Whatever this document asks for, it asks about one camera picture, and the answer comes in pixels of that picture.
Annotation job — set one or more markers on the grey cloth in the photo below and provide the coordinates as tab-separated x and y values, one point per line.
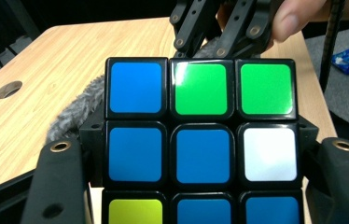
76	105

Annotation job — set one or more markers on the grey table grommet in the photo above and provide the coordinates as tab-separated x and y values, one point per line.
7	90

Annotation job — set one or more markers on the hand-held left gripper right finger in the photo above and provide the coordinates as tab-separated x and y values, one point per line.
343	180

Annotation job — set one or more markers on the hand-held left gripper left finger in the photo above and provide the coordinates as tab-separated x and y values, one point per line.
57	180

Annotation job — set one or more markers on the multicoloured puzzle cube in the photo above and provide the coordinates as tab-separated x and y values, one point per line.
202	155

